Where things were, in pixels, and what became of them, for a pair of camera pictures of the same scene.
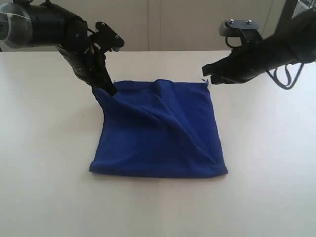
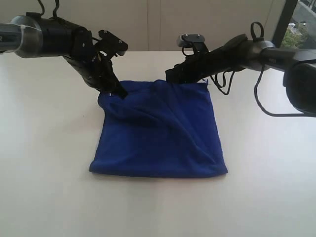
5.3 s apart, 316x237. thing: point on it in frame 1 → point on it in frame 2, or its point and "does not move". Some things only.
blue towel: (162, 129) does not move
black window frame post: (286, 16) does not move
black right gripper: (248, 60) → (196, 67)
